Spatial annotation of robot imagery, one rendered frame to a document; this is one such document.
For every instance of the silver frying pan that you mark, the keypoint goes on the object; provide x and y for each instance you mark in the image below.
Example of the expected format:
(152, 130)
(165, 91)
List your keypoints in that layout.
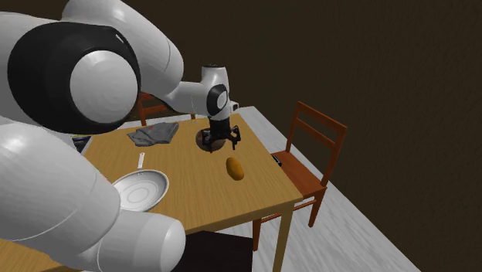
(141, 192)

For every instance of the yellow-brown potato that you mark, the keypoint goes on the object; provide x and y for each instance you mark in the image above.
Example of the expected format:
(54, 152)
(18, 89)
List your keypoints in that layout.
(235, 168)

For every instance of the red-brown wooden chair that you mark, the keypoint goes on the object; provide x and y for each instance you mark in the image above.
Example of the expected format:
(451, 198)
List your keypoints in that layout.
(150, 109)
(301, 173)

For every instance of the grey folded cloth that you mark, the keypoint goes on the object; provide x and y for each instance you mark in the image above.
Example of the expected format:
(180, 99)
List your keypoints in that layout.
(154, 133)

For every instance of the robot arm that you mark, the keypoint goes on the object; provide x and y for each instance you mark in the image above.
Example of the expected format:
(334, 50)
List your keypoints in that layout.
(45, 196)

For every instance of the small black flat object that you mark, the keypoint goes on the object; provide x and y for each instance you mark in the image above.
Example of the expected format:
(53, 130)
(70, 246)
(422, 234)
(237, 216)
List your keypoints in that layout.
(277, 160)

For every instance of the brown round bowl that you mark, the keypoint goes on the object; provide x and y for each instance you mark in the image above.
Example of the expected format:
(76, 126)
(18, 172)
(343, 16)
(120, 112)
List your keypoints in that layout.
(215, 146)

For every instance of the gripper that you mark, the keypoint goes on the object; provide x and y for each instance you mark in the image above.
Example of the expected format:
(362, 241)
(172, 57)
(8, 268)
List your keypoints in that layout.
(219, 127)

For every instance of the wooden table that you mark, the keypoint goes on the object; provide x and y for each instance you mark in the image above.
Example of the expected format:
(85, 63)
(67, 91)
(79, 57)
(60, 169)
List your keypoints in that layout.
(195, 192)

